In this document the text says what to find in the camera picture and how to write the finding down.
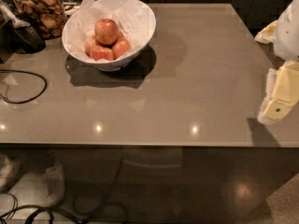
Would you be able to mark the glass jar of chips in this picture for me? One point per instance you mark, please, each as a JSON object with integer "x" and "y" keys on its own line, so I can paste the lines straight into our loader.
{"x": 48, "y": 15}

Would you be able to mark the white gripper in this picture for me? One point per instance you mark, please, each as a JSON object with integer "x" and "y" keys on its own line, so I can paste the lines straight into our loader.
{"x": 288, "y": 32}

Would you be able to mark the red apple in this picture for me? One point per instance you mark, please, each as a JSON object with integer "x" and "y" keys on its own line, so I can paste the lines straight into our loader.
{"x": 98, "y": 52}
{"x": 106, "y": 31}
{"x": 121, "y": 47}

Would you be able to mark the left pale apple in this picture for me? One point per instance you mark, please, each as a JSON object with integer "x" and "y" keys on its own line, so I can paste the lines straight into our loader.
{"x": 89, "y": 43}

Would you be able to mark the white paper bowl liner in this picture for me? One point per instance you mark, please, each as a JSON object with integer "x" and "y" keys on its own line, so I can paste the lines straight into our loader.
{"x": 130, "y": 16}

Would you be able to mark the white ceramic bowl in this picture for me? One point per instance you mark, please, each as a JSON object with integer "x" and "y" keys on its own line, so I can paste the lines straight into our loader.
{"x": 140, "y": 31}

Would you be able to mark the black appliance with scoop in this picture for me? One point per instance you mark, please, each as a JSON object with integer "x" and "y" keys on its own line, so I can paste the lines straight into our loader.
{"x": 24, "y": 33}

